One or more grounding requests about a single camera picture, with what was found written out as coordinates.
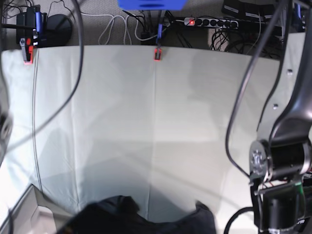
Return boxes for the black power strip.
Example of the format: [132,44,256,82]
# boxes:
[183,18,239,30]

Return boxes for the red black clamp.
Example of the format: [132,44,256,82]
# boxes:
[154,48,162,61]
[19,38,34,64]

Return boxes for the black round bag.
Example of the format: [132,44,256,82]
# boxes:
[46,14,73,47]

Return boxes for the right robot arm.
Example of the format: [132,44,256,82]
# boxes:
[0,0,84,162]

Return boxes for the black t-shirt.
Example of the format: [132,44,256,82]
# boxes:
[57,195,216,234]

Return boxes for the red black clamp left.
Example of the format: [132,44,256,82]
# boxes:
[19,38,34,64]

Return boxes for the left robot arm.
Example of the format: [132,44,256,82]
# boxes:
[224,0,312,234]

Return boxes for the light green table cloth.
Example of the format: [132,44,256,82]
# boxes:
[0,45,293,234]

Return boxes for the blue plastic box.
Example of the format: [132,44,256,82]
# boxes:
[118,0,187,10]

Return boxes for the white cable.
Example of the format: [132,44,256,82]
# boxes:
[80,13,159,46]

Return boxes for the red black clamp middle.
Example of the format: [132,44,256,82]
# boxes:
[154,48,162,61]

